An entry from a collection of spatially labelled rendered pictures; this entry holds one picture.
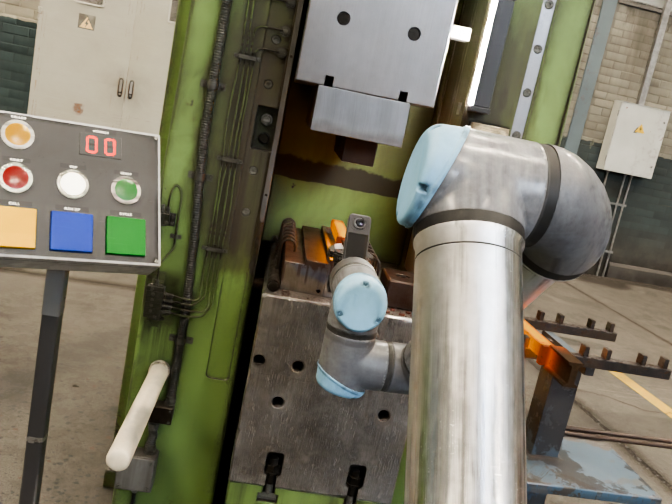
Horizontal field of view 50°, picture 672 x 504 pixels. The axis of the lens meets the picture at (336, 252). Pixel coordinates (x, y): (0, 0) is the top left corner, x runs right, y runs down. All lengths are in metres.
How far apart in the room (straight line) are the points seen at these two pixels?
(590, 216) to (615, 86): 7.79
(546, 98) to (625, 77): 6.86
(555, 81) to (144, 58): 5.32
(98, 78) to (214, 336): 5.20
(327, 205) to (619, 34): 6.79
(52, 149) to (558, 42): 1.13
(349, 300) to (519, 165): 0.51
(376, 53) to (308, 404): 0.77
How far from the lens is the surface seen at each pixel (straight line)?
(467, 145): 0.75
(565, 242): 0.81
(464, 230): 0.72
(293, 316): 1.55
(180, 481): 1.96
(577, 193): 0.79
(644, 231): 9.04
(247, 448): 1.68
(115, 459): 1.44
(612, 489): 1.56
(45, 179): 1.45
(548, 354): 1.33
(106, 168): 1.48
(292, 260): 1.60
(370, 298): 1.20
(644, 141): 8.64
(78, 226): 1.42
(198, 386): 1.84
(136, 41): 6.79
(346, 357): 1.24
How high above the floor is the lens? 1.34
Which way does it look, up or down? 12 degrees down
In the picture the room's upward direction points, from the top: 12 degrees clockwise
